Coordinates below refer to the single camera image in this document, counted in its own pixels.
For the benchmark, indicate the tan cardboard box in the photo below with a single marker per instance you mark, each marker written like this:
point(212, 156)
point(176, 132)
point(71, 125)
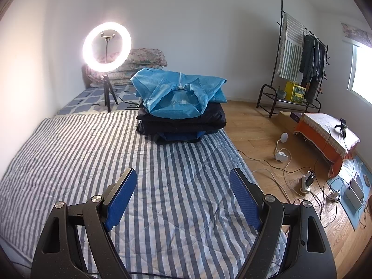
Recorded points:
point(286, 122)

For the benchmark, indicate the table with orange cloth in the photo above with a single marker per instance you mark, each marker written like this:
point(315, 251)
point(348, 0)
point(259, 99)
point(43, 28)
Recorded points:
point(319, 125)

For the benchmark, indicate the window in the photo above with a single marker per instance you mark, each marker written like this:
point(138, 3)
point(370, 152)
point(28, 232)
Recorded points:
point(363, 72)

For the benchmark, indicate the small grey pot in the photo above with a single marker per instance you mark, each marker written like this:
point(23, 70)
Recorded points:
point(281, 93)

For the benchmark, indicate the black tripod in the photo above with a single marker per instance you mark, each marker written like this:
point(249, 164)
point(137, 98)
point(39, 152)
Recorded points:
point(106, 93)

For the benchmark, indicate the blue patterned bed sheet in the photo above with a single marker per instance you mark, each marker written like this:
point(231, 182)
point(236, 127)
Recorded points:
point(84, 101)

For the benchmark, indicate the striped hanging cloth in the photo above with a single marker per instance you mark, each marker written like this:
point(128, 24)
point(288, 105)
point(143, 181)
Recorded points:
point(290, 49)

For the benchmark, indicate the white round device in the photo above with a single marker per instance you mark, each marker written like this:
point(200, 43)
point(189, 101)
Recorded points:
point(284, 137)

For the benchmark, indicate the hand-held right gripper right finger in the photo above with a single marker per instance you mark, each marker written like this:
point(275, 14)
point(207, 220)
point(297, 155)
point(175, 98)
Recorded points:
point(245, 197)

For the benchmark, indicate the white power adapter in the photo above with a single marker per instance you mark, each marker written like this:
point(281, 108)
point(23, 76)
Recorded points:
point(281, 156)

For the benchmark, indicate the white power strip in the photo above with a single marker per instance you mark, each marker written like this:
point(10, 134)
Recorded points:
point(305, 184)

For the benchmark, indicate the blue white striped blanket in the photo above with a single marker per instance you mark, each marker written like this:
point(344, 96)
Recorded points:
point(87, 151)

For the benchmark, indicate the pile of dark jackets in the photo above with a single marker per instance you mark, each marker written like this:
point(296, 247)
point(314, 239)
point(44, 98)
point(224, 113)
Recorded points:
point(180, 119)

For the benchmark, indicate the floral curtain valance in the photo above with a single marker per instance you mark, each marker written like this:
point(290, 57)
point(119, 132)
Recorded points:
point(357, 33)

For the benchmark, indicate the small white charger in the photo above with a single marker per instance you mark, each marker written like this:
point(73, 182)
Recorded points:
point(334, 196)

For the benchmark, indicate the light blue floor mat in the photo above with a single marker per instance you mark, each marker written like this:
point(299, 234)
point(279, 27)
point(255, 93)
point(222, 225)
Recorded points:
point(340, 180)

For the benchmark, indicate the light blue pinstriped coat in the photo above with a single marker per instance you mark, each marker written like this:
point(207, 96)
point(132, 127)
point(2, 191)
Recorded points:
point(162, 98)

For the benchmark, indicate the black metal clothes rack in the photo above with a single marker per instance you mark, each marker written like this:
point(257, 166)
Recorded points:
point(281, 35)

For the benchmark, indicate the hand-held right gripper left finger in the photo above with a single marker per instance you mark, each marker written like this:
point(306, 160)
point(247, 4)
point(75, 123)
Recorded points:
point(122, 197)

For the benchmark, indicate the dark hanging clothes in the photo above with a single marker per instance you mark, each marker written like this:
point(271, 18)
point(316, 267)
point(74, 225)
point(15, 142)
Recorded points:
point(309, 58)

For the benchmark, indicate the grey laptop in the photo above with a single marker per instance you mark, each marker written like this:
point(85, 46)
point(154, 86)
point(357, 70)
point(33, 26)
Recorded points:
point(353, 197)

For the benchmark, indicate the purple box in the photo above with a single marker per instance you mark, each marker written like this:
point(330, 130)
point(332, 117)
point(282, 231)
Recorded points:
point(296, 116)

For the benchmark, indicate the black clip stand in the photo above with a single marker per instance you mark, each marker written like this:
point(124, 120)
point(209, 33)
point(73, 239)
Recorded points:
point(343, 128)

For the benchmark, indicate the yellow box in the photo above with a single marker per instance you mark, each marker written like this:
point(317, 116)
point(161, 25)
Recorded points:
point(295, 91)

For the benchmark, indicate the floral quilt stack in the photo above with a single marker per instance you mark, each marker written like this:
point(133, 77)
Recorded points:
point(145, 56)

